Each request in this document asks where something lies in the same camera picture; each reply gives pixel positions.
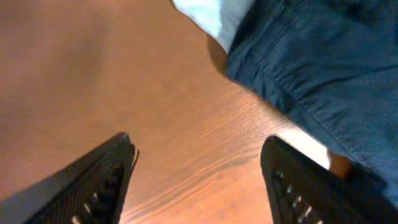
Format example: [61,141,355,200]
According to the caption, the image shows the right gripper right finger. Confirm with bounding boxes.
[261,136,397,224]

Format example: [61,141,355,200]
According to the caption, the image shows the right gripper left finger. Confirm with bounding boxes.
[1,133,136,223]

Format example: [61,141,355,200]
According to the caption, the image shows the navy blue shorts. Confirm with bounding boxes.
[226,0,397,203]

